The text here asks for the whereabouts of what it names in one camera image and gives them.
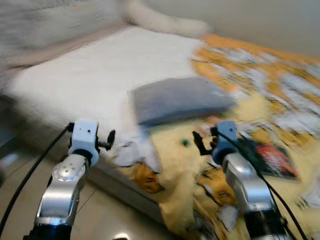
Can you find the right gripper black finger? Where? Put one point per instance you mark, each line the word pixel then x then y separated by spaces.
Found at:
pixel 198 142

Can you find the grey plush pillow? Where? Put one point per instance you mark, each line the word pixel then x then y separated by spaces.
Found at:
pixel 180 100

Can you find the green and red book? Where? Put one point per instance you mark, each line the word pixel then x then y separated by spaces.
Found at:
pixel 270 157

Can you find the small green object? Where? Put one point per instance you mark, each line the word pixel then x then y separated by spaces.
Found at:
pixel 186 143

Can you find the yellow cartoon print blanket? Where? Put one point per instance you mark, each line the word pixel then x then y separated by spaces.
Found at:
pixel 175 167

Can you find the white quilted mattress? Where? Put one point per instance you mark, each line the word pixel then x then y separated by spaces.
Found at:
pixel 100 75

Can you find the cream bolster pillow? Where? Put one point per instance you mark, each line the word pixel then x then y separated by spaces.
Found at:
pixel 165 22

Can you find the grey cushion with black lettering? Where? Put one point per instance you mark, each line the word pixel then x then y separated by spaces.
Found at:
pixel 50 25

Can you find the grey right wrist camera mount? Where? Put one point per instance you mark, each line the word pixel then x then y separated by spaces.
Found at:
pixel 225 140

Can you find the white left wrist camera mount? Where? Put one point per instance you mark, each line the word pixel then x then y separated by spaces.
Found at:
pixel 84 135

